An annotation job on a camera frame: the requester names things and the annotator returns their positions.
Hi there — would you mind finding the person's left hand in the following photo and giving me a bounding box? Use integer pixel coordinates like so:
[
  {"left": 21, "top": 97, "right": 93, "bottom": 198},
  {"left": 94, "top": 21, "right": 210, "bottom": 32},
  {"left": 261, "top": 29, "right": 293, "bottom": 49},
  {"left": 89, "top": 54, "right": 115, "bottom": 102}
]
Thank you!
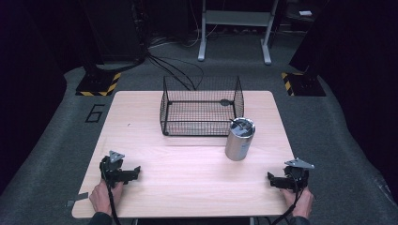
[{"left": 88, "top": 179, "right": 125, "bottom": 218}]

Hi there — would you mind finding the bundle of black floor cables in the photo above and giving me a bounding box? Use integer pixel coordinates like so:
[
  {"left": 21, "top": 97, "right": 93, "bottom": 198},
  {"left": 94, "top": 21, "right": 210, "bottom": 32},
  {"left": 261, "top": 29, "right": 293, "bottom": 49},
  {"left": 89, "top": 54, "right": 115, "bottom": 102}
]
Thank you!
[{"left": 145, "top": 51, "right": 205, "bottom": 92}]

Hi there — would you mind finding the black stand base striped edge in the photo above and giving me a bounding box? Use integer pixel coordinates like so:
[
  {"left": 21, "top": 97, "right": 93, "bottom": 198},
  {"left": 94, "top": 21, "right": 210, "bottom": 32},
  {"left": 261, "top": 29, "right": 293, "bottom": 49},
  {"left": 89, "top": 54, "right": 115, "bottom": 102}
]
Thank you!
[
  {"left": 280, "top": 71, "right": 327, "bottom": 98},
  {"left": 75, "top": 70, "right": 122, "bottom": 98}
]

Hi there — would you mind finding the silver metal can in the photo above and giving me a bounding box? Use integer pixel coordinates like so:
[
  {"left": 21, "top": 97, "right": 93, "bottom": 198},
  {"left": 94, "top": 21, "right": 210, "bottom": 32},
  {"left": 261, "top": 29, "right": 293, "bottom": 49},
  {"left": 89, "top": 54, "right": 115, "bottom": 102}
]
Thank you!
[{"left": 224, "top": 116, "right": 257, "bottom": 162}]

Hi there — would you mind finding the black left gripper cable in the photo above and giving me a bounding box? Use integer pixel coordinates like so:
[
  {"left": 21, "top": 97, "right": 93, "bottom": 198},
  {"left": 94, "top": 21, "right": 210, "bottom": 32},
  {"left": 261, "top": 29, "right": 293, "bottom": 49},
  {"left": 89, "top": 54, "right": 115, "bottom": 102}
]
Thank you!
[{"left": 100, "top": 162, "right": 122, "bottom": 225}]

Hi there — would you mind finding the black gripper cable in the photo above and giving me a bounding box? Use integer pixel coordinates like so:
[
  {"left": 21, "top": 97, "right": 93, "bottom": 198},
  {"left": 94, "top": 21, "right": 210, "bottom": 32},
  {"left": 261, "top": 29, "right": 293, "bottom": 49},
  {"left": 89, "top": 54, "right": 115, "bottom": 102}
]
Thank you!
[
  {"left": 100, "top": 162, "right": 122, "bottom": 225},
  {"left": 270, "top": 174, "right": 306, "bottom": 225}
]

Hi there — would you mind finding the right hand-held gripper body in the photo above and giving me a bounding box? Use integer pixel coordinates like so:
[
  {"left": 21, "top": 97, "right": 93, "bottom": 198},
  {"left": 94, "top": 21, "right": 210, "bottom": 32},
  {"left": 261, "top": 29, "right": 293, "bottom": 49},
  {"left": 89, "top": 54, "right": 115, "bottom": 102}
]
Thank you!
[{"left": 283, "top": 157, "right": 315, "bottom": 192}]

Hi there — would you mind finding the person's right hand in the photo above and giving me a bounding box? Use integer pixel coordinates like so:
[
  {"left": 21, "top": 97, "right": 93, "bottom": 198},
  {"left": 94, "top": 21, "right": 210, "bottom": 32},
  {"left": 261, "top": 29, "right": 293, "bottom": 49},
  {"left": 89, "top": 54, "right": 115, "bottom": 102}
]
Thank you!
[{"left": 281, "top": 187, "right": 314, "bottom": 219}]

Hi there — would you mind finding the grey tape piece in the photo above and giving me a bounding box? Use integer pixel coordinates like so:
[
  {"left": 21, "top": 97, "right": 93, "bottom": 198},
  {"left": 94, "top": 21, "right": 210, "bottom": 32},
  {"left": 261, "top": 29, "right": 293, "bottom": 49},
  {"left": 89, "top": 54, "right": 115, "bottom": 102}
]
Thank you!
[{"left": 66, "top": 191, "right": 90, "bottom": 208}]

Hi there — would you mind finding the black wire mesh basket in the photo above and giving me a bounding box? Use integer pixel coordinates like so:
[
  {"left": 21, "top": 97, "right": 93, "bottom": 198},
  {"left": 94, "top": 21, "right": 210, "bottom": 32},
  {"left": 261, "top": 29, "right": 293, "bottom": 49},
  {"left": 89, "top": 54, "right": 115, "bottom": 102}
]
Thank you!
[{"left": 159, "top": 75, "right": 246, "bottom": 138}]

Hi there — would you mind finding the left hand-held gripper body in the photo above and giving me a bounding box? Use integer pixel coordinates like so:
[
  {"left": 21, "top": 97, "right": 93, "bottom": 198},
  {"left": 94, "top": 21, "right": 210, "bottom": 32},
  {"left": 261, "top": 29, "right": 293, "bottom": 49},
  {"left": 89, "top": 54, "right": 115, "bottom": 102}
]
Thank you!
[{"left": 99, "top": 150, "right": 130, "bottom": 188}]

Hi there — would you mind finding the white metal stand frame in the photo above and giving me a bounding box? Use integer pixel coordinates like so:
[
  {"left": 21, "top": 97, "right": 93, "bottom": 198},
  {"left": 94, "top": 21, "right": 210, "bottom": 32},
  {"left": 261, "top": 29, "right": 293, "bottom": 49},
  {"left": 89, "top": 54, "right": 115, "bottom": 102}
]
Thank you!
[{"left": 197, "top": 0, "right": 280, "bottom": 67}]

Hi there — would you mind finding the dark cabinet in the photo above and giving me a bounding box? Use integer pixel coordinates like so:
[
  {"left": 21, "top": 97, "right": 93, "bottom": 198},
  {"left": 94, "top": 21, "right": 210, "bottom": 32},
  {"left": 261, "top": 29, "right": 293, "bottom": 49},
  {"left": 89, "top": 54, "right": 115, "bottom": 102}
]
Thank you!
[{"left": 78, "top": 0, "right": 148, "bottom": 64}]

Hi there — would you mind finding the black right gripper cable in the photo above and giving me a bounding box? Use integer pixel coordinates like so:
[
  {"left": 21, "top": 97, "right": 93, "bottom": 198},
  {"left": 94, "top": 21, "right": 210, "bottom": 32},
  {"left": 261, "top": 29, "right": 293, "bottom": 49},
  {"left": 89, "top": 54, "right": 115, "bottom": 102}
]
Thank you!
[{"left": 270, "top": 174, "right": 306, "bottom": 225}]

